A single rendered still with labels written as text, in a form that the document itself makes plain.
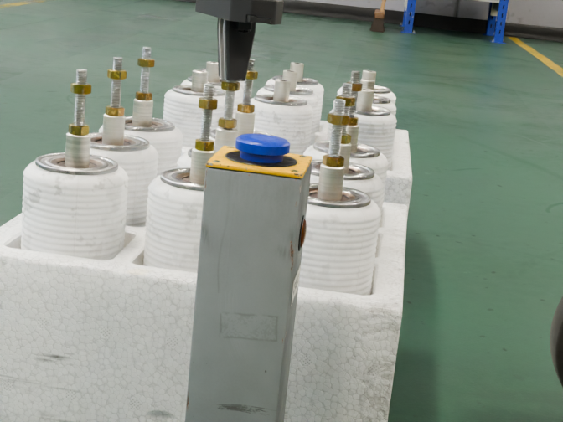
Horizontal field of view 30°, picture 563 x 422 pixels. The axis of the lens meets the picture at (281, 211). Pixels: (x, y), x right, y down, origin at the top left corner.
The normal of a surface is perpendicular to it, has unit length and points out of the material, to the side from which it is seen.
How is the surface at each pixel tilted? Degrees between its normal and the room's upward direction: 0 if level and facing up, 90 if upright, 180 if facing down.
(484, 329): 0
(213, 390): 90
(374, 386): 90
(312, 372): 90
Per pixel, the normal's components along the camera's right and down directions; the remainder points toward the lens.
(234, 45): 0.44, 0.26
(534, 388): 0.10, -0.96
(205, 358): -0.13, 0.24
